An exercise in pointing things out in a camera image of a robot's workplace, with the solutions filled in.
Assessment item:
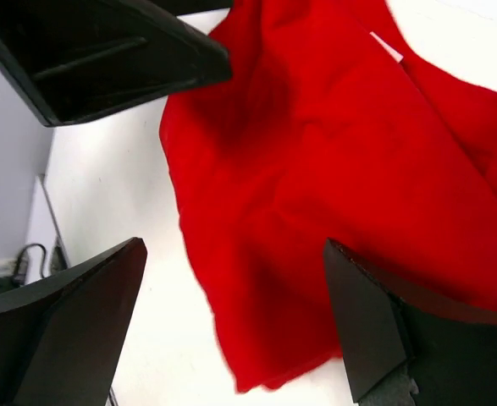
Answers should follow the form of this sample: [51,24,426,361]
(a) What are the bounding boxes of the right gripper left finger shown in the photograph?
[0,238,147,405]

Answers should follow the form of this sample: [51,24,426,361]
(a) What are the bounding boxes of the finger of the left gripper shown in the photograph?
[0,0,232,127]

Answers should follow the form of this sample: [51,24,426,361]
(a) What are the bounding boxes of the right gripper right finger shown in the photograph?
[323,240,497,405]

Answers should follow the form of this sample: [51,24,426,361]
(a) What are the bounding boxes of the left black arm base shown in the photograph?
[0,243,69,294]

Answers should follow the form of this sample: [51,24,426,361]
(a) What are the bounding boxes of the red t shirt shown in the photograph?
[159,1,497,393]

